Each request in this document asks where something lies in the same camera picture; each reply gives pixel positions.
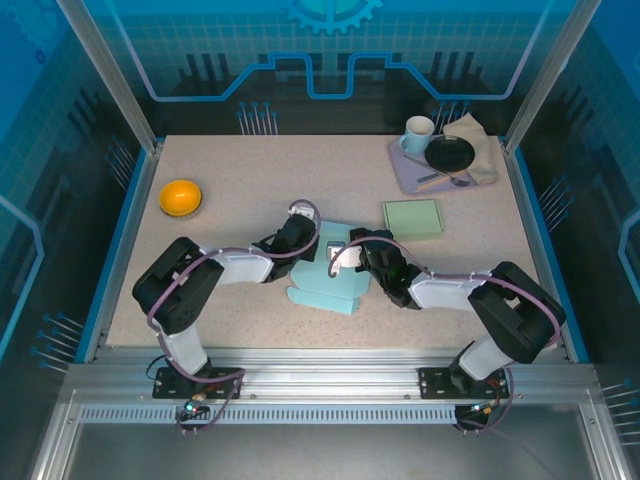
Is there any light blue paper box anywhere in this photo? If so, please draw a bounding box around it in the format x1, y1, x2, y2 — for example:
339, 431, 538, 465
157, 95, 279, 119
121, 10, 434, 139
285, 218, 374, 316

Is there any green paper box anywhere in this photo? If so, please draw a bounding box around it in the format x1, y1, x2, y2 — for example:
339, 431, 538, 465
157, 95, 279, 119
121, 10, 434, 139
382, 198, 445, 242

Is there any lavender plastic tray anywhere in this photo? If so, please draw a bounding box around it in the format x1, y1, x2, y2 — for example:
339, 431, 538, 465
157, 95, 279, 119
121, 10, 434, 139
388, 133, 501, 195

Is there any light blue mug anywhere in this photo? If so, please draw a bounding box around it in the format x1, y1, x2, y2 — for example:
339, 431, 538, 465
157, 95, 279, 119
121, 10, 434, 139
397, 115, 436, 155

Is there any silver fork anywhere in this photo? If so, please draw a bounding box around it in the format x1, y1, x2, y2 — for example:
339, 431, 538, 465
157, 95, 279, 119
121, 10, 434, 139
402, 153, 474, 188

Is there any black round plate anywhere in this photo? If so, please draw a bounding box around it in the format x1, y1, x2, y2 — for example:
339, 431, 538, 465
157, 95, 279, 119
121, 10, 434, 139
424, 134, 475, 171

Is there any orange dome object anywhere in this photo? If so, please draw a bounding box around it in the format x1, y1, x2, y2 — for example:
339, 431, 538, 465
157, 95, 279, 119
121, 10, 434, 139
158, 178, 204, 219

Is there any beige cloth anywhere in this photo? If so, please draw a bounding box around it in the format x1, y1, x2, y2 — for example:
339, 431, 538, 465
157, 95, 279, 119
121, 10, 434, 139
442, 112, 501, 186

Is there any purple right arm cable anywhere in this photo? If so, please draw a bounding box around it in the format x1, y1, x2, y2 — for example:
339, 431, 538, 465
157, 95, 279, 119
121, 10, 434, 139
327, 237, 564, 436

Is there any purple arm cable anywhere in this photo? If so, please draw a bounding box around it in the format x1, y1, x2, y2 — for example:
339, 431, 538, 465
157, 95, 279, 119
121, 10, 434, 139
147, 198, 321, 436
327, 237, 564, 436

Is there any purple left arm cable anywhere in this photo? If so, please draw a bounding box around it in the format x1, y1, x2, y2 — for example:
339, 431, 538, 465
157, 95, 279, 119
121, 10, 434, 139
147, 198, 321, 436

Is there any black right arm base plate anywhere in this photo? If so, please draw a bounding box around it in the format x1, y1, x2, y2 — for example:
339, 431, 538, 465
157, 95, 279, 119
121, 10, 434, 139
417, 366, 507, 401

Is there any aluminium frame rail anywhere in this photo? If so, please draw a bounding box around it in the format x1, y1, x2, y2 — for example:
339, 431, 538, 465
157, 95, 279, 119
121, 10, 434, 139
64, 347, 599, 401

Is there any aluminium side rail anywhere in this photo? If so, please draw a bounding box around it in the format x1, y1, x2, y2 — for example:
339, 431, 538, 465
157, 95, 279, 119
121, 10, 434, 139
82, 144, 161, 364
502, 144, 571, 361

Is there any white slotted cable duct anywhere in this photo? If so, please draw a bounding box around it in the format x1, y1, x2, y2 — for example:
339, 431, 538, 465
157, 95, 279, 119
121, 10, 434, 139
77, 404, 461, 426

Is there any cable connector with LED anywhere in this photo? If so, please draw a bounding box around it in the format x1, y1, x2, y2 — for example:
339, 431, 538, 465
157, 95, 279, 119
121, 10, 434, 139
467, 399, 503, 417
180, 393, 210, 417

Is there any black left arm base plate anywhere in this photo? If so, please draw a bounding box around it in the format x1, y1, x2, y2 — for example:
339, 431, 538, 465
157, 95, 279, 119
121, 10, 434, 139
152, 366, 246, 401

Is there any aluminium corner post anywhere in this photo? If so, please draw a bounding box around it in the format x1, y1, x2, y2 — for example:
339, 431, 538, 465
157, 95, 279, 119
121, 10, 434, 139
54, 0, 166, 156
502, 0, 604, 156

